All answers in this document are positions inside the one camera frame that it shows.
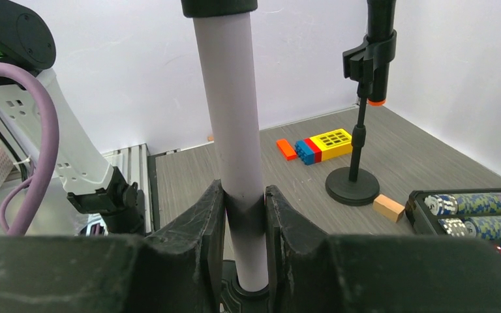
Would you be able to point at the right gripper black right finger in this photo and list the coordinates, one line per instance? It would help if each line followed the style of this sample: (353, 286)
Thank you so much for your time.
(313, 271)

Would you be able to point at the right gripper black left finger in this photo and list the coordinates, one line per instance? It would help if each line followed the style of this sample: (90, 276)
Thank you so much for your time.
(176, 269)

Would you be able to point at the lilac tripod music stand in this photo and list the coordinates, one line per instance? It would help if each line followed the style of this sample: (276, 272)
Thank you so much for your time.
(224, 40)

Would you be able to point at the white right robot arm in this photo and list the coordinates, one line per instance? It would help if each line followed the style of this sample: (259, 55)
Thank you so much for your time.
(71, 190)

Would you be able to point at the black round-base mic stand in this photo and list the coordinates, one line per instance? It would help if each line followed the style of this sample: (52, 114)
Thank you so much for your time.
(368, 65)

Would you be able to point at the small wooden block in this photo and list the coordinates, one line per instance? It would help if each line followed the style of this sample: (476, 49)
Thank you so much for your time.
(389, 208)

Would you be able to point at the blue toy brick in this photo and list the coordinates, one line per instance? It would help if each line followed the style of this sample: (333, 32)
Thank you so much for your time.
(304, 152)

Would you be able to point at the red toy brick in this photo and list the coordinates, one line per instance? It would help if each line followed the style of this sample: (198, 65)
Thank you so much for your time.
(315, 156)

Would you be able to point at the orange flat toy brick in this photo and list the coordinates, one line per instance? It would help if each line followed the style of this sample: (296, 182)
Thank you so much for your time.
(286, 149)

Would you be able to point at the yellow grid toy brick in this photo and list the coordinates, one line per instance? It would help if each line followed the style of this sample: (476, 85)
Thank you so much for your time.
(333, 144)

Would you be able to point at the black poker chip case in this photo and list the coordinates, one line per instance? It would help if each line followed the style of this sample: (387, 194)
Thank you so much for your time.
(457, 213)

